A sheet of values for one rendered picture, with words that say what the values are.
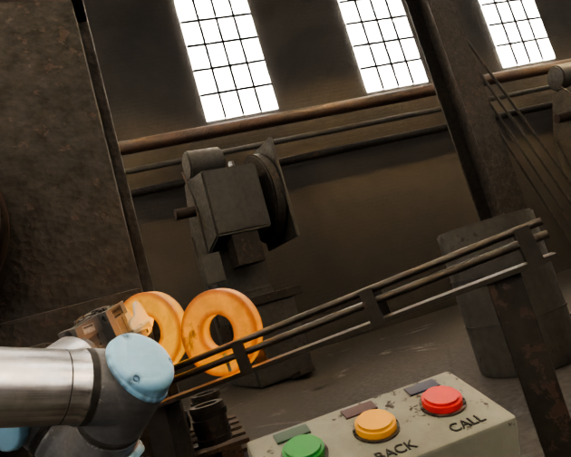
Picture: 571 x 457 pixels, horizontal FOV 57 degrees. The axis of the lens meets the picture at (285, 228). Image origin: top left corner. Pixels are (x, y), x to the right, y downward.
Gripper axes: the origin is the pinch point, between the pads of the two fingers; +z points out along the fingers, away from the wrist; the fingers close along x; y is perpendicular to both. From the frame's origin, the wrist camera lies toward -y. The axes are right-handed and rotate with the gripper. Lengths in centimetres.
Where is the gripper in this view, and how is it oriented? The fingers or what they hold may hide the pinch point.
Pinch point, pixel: (148, 322)
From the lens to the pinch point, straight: 107.1
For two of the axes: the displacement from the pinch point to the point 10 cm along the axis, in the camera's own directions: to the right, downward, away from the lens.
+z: 2.7, -2.3, 9.3
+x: -8.9, 3.0, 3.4
